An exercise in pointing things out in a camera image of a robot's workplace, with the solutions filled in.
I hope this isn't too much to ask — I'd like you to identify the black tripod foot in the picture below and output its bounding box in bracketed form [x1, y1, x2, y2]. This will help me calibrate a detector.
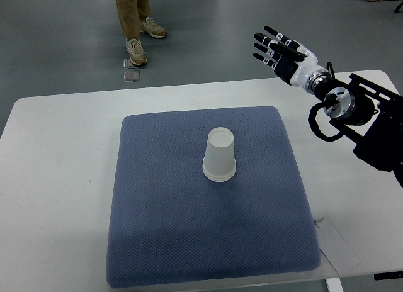
[394, 1, 403, 13]

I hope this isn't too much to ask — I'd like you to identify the blue quilted cushion pad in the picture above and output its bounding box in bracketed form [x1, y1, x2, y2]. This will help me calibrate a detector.
[106, 106, 321, 288]

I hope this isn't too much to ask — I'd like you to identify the person in khaki trousers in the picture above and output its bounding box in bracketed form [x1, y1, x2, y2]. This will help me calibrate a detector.
[115, 0, 167, 66]

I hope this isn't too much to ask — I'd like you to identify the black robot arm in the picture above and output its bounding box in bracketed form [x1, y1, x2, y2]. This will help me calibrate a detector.
[307, 72, 402, 183]

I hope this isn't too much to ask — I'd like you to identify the upper metal floor plate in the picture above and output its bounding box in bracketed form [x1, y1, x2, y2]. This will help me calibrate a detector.
[123, 59, 133, 69]

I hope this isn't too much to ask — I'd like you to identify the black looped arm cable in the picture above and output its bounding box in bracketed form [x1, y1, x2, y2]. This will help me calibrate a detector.
[307, 61, 344, 142]

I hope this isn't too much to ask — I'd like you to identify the white paper cup on cushion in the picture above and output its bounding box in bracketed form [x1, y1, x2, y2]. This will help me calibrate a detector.
[203, 169, 236, 183]

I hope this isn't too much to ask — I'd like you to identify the white table leg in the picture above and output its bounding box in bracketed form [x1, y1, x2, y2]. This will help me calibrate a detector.
[325, 278, 344, 292]

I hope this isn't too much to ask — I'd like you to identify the black table control panel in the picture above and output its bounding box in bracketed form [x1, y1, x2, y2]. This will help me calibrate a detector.
[373, 272, 403, 281]

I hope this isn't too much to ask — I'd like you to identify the white paper cup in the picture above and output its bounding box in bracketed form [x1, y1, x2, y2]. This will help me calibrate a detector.
[203, 169, 236, 183]
[202, 127, 236, 176]

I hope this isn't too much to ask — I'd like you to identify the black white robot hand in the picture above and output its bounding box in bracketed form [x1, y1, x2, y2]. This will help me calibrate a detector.
[253, 26, 330, 94]

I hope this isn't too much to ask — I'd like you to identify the white paper tag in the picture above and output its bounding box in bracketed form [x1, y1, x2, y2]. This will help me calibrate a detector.
[315, 219, 360, 275]

